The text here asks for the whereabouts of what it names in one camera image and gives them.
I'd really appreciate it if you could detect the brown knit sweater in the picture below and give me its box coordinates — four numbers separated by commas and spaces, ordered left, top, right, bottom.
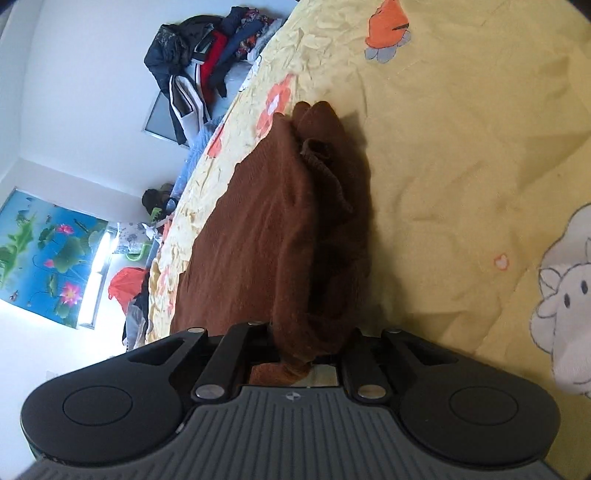
171, 101, 370, 386

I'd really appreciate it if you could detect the yellow floral bed quilt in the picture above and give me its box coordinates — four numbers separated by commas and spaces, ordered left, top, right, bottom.
144, 0, 591, 400

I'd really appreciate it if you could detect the orange red bag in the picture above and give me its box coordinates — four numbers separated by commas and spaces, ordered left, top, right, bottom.
107, 267, 148, 314

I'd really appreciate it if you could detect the green plastic item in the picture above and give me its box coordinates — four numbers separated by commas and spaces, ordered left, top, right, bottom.
126, 204, 167, 264

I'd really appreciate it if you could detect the pile of mixed clothes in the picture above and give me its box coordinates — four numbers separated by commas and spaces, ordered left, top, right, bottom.
144, 5, 284, 145

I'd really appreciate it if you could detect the dark clothes heap on floor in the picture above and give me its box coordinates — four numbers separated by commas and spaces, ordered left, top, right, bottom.
122, 274, 153, 351

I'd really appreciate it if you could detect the blue lotus wall poster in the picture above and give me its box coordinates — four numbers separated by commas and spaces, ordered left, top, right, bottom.
1, 189, 115, 329

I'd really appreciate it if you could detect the blue striped cloth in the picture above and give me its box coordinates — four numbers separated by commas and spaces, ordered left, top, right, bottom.
172, 64, 260, 204

